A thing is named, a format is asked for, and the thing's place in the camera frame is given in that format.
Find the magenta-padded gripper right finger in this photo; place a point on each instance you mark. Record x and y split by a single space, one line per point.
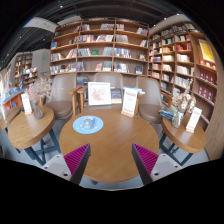
146 159

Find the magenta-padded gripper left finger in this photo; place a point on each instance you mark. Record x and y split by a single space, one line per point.
76 159

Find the grey computer mouse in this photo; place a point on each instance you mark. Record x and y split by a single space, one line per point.
87 124

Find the round blue mouse pad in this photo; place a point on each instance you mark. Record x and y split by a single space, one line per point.
98 124

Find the round wooden side table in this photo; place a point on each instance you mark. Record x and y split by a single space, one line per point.
183 138
30 128

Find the brown leather wooden armchair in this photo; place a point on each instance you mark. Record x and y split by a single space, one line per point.
61 106
106 77
150 111

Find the glass vase with dried flowers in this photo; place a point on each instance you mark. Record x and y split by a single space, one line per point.
177 120

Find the stack of blue books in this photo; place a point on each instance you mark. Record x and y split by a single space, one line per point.
166 112

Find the white red sign, wooden base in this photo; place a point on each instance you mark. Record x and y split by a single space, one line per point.
129 101

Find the glass vase with pink flowers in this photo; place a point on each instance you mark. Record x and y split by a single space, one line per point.
37 111

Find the small white sign, wooden base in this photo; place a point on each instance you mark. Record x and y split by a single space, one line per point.
26 102
194 119

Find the white framed flower picture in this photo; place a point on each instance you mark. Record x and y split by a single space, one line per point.
99 93

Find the dark upright book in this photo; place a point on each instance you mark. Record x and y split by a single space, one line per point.
116 95

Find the low book display stand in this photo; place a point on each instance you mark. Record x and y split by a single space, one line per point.
10 100

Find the distant wooden book shelf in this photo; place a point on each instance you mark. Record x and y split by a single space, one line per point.
25 70

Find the tall wooden bookshelf with books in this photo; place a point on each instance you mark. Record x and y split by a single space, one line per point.
180 60

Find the wide wooden bookshelf with books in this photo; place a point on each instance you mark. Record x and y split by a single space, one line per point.
103 43

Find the white ceiling panel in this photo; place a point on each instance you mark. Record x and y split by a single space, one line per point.
40 24

